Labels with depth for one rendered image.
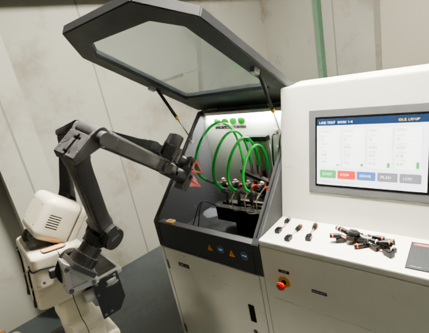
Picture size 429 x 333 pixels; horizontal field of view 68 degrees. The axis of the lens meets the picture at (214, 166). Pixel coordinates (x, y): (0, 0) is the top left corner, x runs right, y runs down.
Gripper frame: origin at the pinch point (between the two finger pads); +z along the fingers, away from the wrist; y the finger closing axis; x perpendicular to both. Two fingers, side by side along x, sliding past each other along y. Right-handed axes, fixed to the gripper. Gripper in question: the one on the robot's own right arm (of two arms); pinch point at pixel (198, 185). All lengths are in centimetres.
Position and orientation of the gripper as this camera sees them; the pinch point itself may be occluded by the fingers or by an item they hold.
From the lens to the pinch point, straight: 140.4
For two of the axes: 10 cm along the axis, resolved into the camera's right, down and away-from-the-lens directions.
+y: 4.2, -9.0, 1.5
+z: 7.0, 4.2, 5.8
